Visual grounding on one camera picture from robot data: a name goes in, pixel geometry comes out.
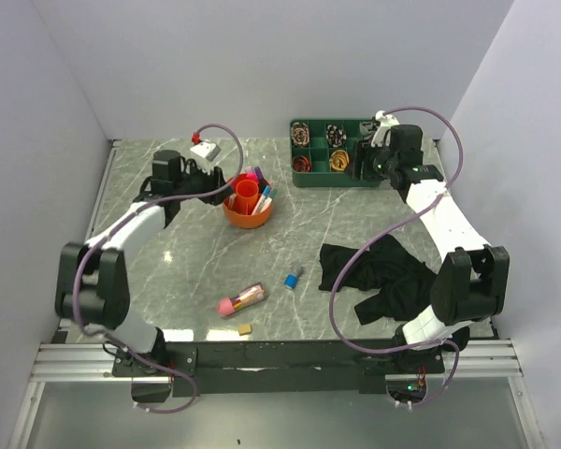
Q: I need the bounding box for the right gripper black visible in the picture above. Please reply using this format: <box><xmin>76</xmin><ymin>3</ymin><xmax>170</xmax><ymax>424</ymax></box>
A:
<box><xmin>343</xmin><ymin>139</ymin><xmax>398</xmax><ymax>183</ymax></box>

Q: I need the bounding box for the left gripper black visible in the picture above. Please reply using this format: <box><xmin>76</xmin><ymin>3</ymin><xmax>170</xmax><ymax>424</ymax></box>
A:
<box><xmin>174</xmin><ymin>158</ymin><xmax>236</xmax><ymax>206</ymax></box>

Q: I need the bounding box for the orange round organizer container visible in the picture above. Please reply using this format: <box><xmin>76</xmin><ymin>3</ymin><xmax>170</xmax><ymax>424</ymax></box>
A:
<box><xmin>223</xmin><ymin>173</ymin><xmax>273</xmax><ymax>229</ymax></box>

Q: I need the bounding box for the purple cap black highlighter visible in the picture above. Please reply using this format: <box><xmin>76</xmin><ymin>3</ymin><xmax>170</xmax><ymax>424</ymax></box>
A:
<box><xmin>253</xmin><ymin>167</ymin><xmax>264</xmax><ymax>182</ymax></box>

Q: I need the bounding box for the thin blue pen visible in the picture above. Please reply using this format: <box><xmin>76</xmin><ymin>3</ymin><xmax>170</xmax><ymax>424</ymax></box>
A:
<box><xmin>251</xmin><ymin>194</ymin><xmax>266</xmax><ymax>215</ymax></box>

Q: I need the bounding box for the blue white pen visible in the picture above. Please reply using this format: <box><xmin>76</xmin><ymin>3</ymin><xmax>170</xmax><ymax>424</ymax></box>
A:
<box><xmin>252</xmin><ymin>185</ymin><xmax>271</xmax><ymax>215</ymax></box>

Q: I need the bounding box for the green cap white pen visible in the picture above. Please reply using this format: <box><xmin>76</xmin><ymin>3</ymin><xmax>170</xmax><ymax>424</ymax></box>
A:
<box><xmin>260</xmin><ymin>189</ymin><xmax>278</xmax><ymax>213</ymax></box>

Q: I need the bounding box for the clear pencil case pink cap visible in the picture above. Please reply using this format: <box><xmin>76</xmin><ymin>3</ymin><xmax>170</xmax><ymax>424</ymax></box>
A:
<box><xmin>217</xmin><ymin>282</ymin><xmax>267</xmax><ymax>317</ymax></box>

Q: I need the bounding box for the small tan eraser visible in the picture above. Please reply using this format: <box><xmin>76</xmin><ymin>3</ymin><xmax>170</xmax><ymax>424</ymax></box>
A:
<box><xmin>238</xmin><ymin>324</ymin><xmax>252</xmax><ymax>336</ymax></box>

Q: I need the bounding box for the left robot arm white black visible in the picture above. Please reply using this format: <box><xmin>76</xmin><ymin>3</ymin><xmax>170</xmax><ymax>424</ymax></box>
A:
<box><xmin>55</xmin><ymin>140</ymin><xmax>231</xmax><ymax>376</ymax></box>

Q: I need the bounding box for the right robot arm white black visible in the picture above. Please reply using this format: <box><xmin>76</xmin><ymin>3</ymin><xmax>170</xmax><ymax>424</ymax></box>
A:
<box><xmin>356</xmin><ymin>119</ymin><xmax>510</xmax><ymax>372</ymax></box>

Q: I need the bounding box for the green compartment tray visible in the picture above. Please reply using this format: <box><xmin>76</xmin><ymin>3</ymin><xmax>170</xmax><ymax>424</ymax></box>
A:
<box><xmin>289</xmin><ymin>118</ymin><xmax>381</xmax><ymax>188</ymax></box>

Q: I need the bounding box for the black cloth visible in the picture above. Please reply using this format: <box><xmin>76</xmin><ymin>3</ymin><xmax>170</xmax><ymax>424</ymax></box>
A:
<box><xmin>340</xmin><ymin>235</ymin><xmax>437</xmax><ymax>326</ymax></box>

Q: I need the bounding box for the black base beam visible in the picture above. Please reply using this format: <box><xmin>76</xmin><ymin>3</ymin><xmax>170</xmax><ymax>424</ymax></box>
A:
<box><xmin>111</xmin><ymin>340</ymin><xmax>445</xmax><ymax>398</ymax></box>

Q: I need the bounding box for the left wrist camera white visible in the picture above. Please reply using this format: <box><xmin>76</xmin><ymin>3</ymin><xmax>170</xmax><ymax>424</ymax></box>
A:
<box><xmin>190</xmin><ymin>133</ymin><xmax>221</xmax><ymax>173</ymax></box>

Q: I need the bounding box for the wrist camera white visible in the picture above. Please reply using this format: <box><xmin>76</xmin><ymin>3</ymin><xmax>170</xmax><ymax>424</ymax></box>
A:
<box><xmin>370</xmin><ymin>110</ymin><xmax>399</xmax><ymax>147</ymax></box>
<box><xmin>190</xmin><ymin>133</ymin><xmax>221</xmax><ymax>173</ymax></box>

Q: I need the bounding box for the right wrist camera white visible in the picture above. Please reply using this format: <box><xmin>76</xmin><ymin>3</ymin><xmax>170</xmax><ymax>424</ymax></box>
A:
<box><xmin>370</xmin><ymin>110</ymin><xmax>399</xmax><ymax>147</ymax></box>

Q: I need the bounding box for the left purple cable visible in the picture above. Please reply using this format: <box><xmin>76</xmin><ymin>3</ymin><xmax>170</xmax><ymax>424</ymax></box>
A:
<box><xmin>74</xmin><ymin>123</ymin><xmax>244</xmax><ymax>415</ymax></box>

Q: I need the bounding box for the aluminium rail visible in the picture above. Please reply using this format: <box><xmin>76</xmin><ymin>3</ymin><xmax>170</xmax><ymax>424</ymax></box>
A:
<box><xmin>29</xmin><ymin>340</ymin><xmax>523</xmax><ymax>383</ymax></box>

